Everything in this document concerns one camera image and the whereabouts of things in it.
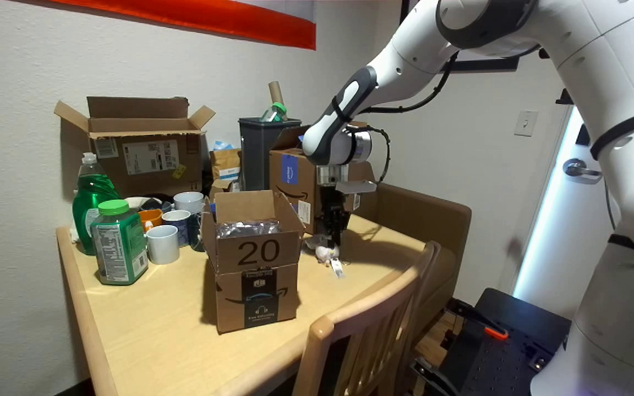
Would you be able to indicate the small cardboard box marked 20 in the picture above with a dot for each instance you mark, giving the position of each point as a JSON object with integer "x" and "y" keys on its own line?
{"x": 253, "y": 292}

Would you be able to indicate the plain white mug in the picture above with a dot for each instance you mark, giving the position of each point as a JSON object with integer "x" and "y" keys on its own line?
{"x": 163, "y": 245}

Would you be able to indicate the green lidded jar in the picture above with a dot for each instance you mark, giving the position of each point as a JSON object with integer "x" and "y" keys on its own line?
{"x": 120, "y": 248}

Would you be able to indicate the green plastic item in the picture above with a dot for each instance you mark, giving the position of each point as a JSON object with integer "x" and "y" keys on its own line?
{"x": 275, "y": 113}

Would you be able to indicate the black robot cart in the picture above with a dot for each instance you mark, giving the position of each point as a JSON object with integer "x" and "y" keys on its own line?
{"x": 516, "y": 314}

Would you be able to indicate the green dish soap bottle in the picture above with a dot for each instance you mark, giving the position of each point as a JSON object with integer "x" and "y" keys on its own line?
{"x": 88, "y": 199}

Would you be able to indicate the white door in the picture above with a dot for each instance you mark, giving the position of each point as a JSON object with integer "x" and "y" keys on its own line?
{"x": 551, "y": 221}

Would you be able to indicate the open brown cardboard box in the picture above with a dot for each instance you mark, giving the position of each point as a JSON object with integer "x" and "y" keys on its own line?
{"x": 141, "y": 156}

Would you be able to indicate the large cardboard box blue tape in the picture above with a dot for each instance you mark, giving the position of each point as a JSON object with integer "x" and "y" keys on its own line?
{"x": 291, "y": 177}

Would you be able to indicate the red wall banner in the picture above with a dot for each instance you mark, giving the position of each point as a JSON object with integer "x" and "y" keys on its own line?
{"x": 186, "y": 13}

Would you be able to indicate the dark mug white rim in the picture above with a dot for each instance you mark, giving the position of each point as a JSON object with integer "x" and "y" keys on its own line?
{"x": 178, "y": 224}

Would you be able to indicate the cardboard tube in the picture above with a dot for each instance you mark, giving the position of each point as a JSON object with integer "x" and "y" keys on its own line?
{"x": 275, "y": 93}

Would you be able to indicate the black trash bin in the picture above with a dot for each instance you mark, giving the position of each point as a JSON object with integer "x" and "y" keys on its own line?
{"x": 259, "y": 154}

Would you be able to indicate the white mug blue band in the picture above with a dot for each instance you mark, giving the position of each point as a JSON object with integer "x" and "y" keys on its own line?
{"x": 189, "y": 201}

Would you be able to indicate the small white plush toy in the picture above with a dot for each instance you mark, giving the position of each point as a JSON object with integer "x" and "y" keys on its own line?
{"x": 328, "y": 258}

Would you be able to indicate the framed blue picture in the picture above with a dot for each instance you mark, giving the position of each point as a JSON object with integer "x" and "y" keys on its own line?
{"x": 489, "y": 65}

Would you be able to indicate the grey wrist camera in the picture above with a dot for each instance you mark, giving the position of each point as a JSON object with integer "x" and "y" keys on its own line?
{"x": 361, "y": 188}

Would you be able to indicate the white light switch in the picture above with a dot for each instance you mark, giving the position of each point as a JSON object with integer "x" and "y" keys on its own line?
{"x": 526, "y": 124}

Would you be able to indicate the wooden chair right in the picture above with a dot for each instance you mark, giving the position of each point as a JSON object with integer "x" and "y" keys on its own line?
{"x": 419, "y": 212}

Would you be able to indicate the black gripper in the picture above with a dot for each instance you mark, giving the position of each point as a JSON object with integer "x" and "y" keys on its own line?
{"x": 332, "y": 199}

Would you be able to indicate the orange mug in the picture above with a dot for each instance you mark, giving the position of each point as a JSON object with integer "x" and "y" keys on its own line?
{"x": 150, "y": 218}

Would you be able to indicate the wooden chair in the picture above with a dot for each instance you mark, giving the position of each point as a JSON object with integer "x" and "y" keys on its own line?
{"x": 361, "y": 322}
{"x": 419, "y": 212}

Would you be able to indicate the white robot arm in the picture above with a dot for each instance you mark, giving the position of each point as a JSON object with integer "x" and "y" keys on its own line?
{"x": 610, "y": 73}

